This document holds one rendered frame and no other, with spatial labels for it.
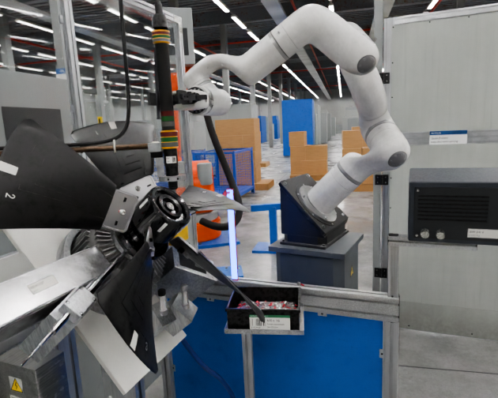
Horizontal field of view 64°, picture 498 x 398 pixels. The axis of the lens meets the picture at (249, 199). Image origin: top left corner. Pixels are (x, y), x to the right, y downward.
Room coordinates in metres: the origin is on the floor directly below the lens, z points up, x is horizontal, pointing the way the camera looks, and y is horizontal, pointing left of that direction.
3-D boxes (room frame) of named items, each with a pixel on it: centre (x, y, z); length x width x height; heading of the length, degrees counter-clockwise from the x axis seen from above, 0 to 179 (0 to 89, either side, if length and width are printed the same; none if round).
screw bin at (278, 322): (1.16, -0.03, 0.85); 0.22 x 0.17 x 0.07; 82
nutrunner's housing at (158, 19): (1.04, 0.20, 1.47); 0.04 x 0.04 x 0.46
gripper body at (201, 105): (1.14, 0.16, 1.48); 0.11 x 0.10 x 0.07; 158
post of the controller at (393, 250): (1.17, -0.43, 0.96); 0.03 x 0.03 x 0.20; 68
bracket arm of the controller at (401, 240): (1.13, -0.53, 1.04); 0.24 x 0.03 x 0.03; 68
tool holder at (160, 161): (1.04, 0.21, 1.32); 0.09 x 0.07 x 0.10; 103
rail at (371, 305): (1.33, -0.03, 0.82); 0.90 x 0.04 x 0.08; 68
